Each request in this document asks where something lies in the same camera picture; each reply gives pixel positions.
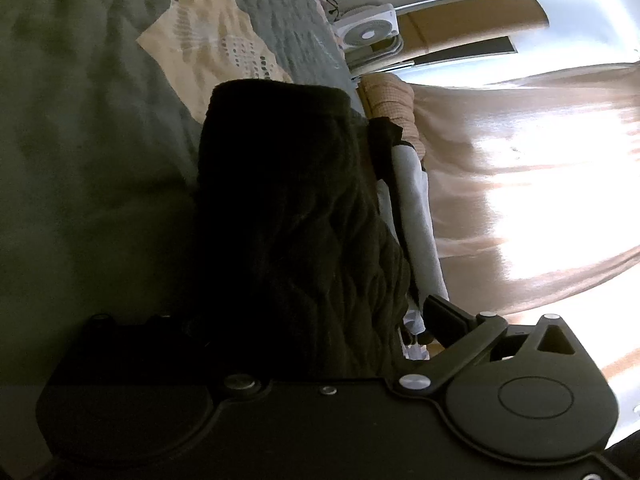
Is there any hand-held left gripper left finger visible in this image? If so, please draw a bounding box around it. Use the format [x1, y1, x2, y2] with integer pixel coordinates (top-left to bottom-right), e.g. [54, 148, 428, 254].
[67, 312, 262, 397]

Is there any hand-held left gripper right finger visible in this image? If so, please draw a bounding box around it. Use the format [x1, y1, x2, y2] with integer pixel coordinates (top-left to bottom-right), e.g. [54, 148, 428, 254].
[397, 293, 584, 395]

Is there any white towel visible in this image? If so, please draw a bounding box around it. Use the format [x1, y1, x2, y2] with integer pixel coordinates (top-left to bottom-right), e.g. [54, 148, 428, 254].
[391, 142, 449, 306]

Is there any black jacket brown fleece lining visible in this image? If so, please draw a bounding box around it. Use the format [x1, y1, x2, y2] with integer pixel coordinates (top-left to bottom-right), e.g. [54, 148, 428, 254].
[192, 80, 413, 378]

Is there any white folded cloth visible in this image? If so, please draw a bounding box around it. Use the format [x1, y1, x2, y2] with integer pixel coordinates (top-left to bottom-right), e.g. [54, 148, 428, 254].
[375, 180, 431, 361]

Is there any peach curtain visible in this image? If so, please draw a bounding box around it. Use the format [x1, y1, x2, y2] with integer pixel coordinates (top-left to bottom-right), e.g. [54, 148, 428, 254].
[410, 62, 640, 376]

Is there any grey patchwork fish quilt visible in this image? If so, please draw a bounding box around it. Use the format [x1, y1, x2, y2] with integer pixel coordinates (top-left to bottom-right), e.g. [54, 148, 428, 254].
[0, 0, 371, 386]

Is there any tan knitted cloth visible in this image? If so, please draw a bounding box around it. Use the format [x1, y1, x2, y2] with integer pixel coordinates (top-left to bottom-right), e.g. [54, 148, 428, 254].
[360, 72, 427, 161]

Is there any white box fan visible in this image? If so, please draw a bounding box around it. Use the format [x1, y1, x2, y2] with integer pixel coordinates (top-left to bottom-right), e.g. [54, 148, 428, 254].
[334, 4, 403, 57]

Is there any brown cardboard panel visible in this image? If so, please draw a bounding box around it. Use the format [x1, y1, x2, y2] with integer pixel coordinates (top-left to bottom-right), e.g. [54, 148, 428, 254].
[395, 0, 551, 66]

